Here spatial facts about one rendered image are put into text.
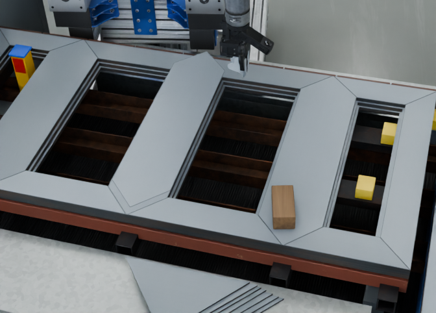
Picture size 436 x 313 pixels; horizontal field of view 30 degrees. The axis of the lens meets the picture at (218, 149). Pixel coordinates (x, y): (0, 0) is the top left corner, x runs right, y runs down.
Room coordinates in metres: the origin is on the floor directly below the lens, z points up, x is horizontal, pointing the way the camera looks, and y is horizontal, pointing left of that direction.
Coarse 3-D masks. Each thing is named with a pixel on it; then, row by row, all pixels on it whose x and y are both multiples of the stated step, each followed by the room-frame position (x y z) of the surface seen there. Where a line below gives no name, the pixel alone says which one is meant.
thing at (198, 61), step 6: (180, 60) 2.22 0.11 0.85; (186, 60) 2.22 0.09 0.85; (192, 60) 2.22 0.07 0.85; (198, 60) 2.21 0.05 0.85; (204, 60) 2.21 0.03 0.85; (210, 60) 2.21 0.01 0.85; (198, 66) 2.18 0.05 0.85; (204, 66) 2.18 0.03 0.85; (210, 66) 2.18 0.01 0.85; (216, 66) 2.18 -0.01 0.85
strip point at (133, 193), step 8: (120, 184) 1.65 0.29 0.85; (128, 184) 1.65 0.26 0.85; (136, 184) 1.64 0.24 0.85; (120, 192) 1.62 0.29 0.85; (128, 192) 1.61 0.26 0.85; (136, 192) 1.61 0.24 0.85; (144, 192) 1.61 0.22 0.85; (152, 192) 1.61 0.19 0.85; (160, 192) 1.61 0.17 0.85; (128, 200) 1.58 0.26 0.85; (136, 200) 1.58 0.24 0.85; (144, 200) 1.58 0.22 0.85
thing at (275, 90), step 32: (0, 64) 2.28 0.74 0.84; (96, 64) 2.24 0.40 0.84; (128, 64) 2.22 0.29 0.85; (288, 96) 2.03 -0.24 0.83; (64, 128) 1.95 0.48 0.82; (352, 128) 1.86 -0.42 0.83; (32, 160) 1.77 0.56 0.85; (192, 160) 1.76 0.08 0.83; (0, 192) 1.66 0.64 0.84; (384, 192) 1.58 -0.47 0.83; (160, 224) 1.50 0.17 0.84; (320, 256) 1.36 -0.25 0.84
